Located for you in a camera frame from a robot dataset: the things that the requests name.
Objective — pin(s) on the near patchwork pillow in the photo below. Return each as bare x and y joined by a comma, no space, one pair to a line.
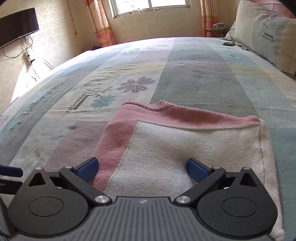
268,34

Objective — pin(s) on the small dark object on bed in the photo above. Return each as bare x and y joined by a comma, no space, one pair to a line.
231,44

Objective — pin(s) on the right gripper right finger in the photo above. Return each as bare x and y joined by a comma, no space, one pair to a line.
229,203

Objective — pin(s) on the left orange curtain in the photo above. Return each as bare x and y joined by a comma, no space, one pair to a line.
99,22

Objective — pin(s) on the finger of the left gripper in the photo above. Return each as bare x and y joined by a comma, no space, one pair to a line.
10,171
9,187

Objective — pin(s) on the right orange curtain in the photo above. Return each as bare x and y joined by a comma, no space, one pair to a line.
209,15

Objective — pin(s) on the patchwork pillow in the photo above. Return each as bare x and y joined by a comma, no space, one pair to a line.
268,34
231,33

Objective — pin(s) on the white wall power strip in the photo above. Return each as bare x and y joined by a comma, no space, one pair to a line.
30,59

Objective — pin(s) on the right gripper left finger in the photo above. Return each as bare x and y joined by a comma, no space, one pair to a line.
51,204

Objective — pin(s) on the pink and white knit sweater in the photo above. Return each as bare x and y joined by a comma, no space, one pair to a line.
144,148

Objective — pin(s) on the far patchwork pillow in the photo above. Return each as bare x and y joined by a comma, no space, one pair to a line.
231,33

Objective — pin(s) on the orange curtain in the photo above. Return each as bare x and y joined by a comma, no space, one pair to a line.
209,15
99,22

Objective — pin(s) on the wall mounted black television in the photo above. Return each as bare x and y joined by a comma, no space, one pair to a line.
18,25

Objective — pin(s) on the wooden nightstand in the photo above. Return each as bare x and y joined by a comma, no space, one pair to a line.
214,33

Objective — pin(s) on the patchwork pastel bed sheet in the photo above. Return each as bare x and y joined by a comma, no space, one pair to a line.
59,122

